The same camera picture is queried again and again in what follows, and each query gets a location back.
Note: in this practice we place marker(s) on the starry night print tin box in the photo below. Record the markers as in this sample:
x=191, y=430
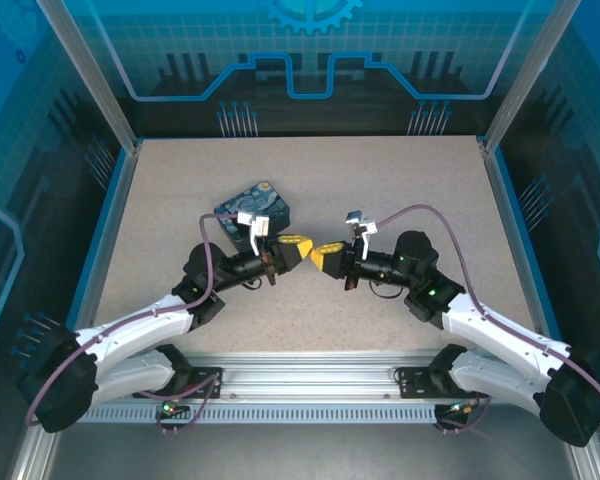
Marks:
x=260, y=200

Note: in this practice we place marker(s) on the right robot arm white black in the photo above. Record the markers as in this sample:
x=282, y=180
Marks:
x=505, y=335

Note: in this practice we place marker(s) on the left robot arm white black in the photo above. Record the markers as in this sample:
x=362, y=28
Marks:
x=130, y=325

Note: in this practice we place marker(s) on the small circuit board green light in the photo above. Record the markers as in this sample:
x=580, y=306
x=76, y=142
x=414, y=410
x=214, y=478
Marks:
x=172, y=407
x=462, y=407

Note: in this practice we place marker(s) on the aluminium mounting rail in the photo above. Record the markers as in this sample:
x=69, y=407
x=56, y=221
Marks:
x=310, y=377

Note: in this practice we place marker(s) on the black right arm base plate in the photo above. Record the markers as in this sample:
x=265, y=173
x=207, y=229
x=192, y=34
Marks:
x=412, y=382

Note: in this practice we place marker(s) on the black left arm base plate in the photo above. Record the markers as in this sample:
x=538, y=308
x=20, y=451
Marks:
x=205, y=382

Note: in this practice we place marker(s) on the aluminium side rail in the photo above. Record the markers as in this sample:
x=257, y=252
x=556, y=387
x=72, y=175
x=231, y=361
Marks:
x=111, y=225
x=517, y=225

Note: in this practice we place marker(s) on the aluminium frame post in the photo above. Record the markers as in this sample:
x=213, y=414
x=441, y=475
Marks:
x=90, y=75
x=530, y=75

